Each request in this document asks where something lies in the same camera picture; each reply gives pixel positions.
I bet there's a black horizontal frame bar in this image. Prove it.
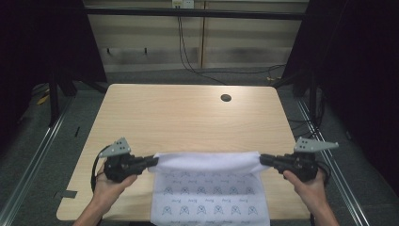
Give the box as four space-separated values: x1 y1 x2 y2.
84 7 311 21

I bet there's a black hanging wall cable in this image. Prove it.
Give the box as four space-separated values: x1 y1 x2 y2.
177 15 228 86

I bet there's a person's right hand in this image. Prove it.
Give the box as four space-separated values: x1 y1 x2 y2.
282 169 327 209

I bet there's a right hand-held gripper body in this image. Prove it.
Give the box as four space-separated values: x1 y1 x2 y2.
280 137 340 184

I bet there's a white printed cloth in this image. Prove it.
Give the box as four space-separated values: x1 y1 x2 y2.
148 151 271 226

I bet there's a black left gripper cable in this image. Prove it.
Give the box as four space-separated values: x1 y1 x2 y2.
90 145 111 193

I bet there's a white wall power socket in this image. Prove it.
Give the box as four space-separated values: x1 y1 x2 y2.
171 0 196 9

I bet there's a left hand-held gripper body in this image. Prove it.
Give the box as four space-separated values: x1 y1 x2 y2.
98 137 149 184

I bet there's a metal floor rail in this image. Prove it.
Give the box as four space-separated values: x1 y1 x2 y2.
0 95 74 226
295 97 373 226

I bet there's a black metal stand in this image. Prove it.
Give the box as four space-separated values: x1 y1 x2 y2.
47 71 61 128

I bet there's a person's left hand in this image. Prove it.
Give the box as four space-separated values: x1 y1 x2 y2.
93 163 139 206

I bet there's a black curtain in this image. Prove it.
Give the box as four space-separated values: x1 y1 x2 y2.
0 0 108 152
281 0 399 196

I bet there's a yellow floor object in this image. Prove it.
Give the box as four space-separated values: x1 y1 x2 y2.
36 93 51 106

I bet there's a grey floor tape piece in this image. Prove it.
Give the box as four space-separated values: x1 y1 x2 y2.
53 189 78 201

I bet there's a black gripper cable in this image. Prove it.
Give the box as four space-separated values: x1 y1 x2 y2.
315 160 332 186
90 145 111 193

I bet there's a black floor cable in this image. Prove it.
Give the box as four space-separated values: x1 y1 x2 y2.
200 64 287 79

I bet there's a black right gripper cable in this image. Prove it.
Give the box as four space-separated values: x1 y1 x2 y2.
315 160 332 186

